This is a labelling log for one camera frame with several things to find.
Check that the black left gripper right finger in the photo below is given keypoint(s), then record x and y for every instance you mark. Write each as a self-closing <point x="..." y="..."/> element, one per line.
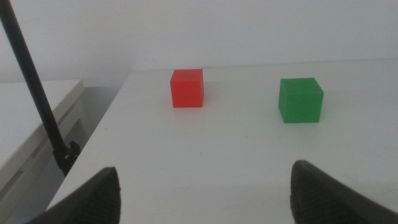
<point x="317" y="199"/>

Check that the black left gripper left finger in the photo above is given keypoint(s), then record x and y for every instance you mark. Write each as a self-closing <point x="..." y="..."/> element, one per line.
<point x="96" y="199"/>

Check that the green cube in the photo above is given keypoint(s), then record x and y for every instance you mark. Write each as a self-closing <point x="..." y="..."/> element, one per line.
<point x="300" y="101"/>

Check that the red cube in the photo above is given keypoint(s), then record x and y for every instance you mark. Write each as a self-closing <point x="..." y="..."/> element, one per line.
<point x="186" y="90"/>

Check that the black pole clamp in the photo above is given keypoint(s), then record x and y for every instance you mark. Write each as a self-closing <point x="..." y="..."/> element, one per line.
<point x="66" y="157"/>

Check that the white side cabinet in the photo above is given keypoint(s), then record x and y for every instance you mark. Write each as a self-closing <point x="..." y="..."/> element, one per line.
<point x="28" y="105"/>

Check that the black stand pole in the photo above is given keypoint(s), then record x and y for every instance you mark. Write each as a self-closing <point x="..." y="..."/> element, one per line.
<point x="29" y="74"/>

